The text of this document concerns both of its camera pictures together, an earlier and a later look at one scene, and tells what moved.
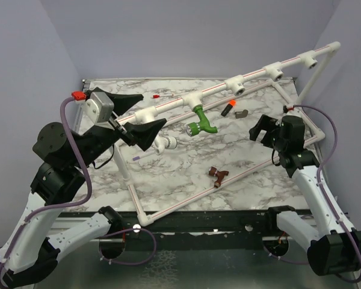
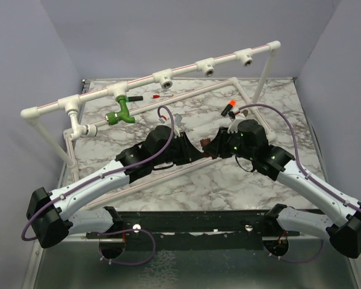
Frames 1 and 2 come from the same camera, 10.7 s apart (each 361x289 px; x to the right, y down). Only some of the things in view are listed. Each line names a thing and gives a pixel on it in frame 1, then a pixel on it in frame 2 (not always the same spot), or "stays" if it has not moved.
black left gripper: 144,133 → 189,153
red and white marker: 158,96 stays
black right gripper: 266,123 → 217,147
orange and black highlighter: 232,103 stays
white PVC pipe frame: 236,87 → 267,52
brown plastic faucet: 213,171 → 204,142
